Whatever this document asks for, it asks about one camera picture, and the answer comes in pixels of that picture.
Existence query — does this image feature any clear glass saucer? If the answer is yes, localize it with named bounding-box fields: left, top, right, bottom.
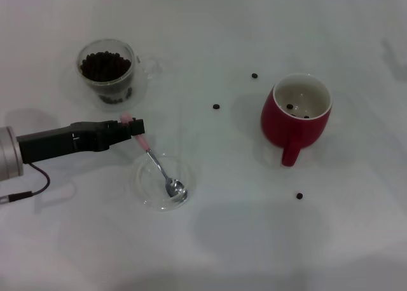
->
left=132, top=152, right=197, bottom=212

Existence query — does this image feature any pink handled metal spoon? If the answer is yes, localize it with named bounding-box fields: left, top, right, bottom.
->
left=120, top=112, right=188, bottom=199

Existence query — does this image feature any dark left arm cable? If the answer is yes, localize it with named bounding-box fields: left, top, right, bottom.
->
left=0, top=163, right=52, bottom=206

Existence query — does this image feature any coffee beans pile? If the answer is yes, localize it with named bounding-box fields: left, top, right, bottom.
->
left=79, top=50, right=133, bottom=105

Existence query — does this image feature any red ceramic mug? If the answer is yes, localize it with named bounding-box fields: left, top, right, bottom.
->
left=260, top=73, right=333, bottom=168

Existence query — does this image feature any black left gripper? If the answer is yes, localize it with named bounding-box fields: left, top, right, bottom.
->
left=16, top=118, right=146, bottom=164

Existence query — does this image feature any clear double-wall glass cup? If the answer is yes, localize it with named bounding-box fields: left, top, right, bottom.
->
left=76, top=38, right=163, bottom=112

